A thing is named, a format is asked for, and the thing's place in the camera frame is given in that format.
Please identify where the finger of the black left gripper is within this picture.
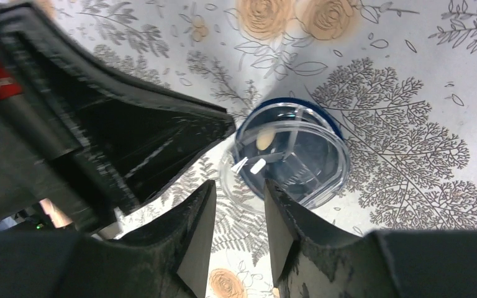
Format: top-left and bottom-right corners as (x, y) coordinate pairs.
(0, 2), (235, 235)

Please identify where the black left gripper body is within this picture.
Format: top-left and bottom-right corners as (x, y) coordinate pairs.
(0, 62), (83, 227)

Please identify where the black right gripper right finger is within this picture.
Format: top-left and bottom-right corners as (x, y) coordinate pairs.
(264, 179), (477, 297)

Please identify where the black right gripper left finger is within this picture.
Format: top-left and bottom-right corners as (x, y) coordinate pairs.
(0, 180), (217, 297)

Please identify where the beige pill in organizer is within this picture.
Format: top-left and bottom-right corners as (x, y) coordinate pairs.
(255, 127), (276, 151)

